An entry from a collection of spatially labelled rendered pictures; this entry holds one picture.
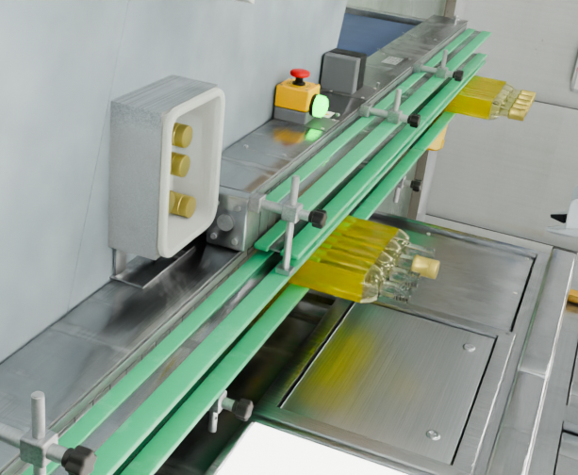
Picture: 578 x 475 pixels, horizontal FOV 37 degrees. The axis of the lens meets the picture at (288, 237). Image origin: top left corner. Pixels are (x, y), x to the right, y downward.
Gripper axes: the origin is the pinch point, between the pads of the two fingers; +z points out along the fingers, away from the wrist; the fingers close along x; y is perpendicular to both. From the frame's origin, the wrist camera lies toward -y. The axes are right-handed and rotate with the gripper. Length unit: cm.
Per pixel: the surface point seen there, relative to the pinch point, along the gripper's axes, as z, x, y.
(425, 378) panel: 23.2, 9.4, -22.2
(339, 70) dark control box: 50, -50, 22
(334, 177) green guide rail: 37.4, -3.8, 10.9
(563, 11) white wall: 62, -580, -44
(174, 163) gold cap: 48, 28, 25
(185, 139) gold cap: 46, 27, 28
